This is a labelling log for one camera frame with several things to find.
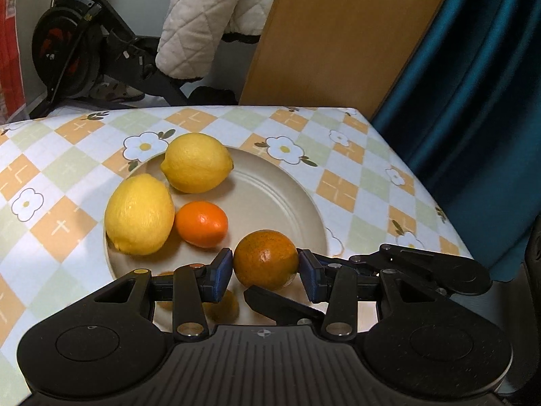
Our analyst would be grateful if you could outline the beige round plate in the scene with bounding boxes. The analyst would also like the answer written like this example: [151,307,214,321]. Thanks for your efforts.
[103,146,379,335]

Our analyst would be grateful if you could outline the black exercise bike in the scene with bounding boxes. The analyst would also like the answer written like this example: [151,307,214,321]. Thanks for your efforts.
[30,0,189,113]

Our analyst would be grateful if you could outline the patterned sandal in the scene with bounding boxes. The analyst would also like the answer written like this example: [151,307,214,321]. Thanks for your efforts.
[90,82,145,103]

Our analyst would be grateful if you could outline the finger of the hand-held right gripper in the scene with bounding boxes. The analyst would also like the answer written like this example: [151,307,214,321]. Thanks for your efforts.
[244,285,326,326]
[296,243,493,297]

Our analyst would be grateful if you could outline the wooden board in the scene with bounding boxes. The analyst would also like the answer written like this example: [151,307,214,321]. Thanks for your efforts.
[239,0,461,121]

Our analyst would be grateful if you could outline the white quilted blanket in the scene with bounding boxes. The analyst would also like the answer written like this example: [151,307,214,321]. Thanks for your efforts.
[156,0,288,81]

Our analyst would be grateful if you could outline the red floral printed cloth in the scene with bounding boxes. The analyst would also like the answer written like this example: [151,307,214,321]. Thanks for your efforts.
[0,0,27,123]

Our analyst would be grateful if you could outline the checkered floral tablecloth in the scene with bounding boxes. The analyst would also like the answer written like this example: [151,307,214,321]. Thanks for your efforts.
[0,106,474,406]

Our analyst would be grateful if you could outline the small bright orange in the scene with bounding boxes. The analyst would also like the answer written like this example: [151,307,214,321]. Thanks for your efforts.
[174,201,229,248]

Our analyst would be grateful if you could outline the yellowish orange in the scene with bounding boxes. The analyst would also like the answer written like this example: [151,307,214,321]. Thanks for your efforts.
[205,290,240,324]

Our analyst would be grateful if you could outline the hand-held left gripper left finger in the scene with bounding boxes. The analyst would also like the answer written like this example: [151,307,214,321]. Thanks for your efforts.
[87,247,234,342]

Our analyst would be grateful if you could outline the black fuzzy cloth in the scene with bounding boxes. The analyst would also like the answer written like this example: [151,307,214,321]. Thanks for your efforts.
[189,86,236,106]

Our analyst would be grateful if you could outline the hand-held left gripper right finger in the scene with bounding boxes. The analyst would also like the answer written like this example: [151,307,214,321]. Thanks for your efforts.
[298,250,449,342]

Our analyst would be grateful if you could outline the yellow lemon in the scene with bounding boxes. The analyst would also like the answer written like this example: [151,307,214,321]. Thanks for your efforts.
[105,173,175,256]
[160,132,234,194]

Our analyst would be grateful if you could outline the dark speckled orange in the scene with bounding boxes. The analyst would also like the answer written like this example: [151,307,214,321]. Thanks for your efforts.
[233,229,300,290]

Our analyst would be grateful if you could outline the teal curtain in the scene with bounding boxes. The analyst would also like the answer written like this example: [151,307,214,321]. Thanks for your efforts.
[372,0,541,282]

